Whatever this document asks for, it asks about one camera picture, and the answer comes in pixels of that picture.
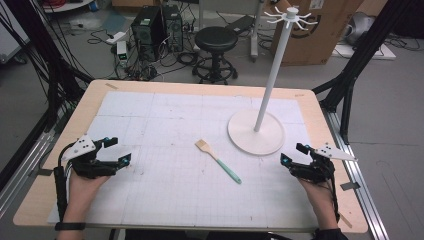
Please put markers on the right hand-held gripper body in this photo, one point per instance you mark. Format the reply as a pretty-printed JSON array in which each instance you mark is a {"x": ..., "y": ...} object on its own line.
[{"x": 315, "y": 170}]

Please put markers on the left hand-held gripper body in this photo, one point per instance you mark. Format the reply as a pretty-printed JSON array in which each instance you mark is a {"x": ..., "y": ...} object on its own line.
[{"x": 87, "y": 166}]

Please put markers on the person's right hand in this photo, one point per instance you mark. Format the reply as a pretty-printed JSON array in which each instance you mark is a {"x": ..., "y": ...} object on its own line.
[{"x": 318, "y": 196}]

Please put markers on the person's left hand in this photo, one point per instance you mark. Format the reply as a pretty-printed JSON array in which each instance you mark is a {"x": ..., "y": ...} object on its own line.
[{"x": 83, "y": 193}]

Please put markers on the white hook rack stand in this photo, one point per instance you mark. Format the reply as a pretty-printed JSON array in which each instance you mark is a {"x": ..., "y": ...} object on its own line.
[{"x": 256, "y": 136}]

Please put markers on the grey tape strip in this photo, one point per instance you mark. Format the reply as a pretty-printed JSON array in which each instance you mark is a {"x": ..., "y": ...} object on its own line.
[
  {"x": 350, "y": 186},
  {"x": 45, "y": 172}
]

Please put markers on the tan tape strip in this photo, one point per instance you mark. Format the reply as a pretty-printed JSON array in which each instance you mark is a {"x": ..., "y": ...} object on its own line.
[
  {"x": 345, "y": 220},
  {"x": 111, "y": 86}
]

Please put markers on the white grid mat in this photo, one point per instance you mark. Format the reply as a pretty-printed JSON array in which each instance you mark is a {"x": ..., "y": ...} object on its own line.
[{"x": 166, "y": 200}]

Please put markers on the black wristband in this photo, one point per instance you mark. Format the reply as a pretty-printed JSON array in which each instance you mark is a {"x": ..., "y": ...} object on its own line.
[{"x": 70, "y": 226}]

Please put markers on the black sleeve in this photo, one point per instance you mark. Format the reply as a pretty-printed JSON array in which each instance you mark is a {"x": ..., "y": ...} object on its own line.
[{"x": 330, "y": 234}]

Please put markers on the small device with green display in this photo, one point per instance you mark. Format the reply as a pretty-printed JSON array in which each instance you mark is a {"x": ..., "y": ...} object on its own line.
[{"x": 122, "y": 53}]

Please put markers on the brown cardboard box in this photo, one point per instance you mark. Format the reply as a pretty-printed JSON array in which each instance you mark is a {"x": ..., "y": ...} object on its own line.
[{"x": 316, "y": 46}]

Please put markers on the white power strip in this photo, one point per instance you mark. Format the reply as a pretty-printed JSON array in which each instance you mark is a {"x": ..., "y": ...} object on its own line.
[{"x": 116, "y": 37}]

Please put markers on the large black computer tower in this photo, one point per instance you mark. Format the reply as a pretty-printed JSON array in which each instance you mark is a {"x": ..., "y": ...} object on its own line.
[{"x": 146, "y": 33}]

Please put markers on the white flat board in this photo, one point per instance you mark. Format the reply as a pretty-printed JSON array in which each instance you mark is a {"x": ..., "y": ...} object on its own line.
[{"x": 383, "y": 52}]

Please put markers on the slim black computer tower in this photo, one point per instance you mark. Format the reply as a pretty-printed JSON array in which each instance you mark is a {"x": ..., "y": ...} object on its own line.
[{"x": 173, "y": 30}]

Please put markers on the silver grey bag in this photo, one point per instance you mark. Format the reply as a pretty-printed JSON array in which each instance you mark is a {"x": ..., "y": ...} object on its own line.
[{"x": 360, "y": 28}]

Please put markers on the black round stool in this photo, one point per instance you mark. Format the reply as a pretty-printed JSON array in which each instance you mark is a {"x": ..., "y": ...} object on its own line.
[{"x": 216, "y": 38}]

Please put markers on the aluminium rail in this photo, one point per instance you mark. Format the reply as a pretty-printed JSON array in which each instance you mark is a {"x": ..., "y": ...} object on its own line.
[
  {"x": 363, "y": 186},
  {"x": 26, "y": 166}
]

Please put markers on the black metal frame stand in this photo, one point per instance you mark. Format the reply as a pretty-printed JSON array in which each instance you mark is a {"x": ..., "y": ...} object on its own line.
[
  {"x": 346, "y": 83},
  {"x": 50, "y": 66}
]

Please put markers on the white metal stand post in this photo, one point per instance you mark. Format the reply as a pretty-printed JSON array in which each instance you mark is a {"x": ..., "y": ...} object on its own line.
[{"x": 256, "y": 33}]

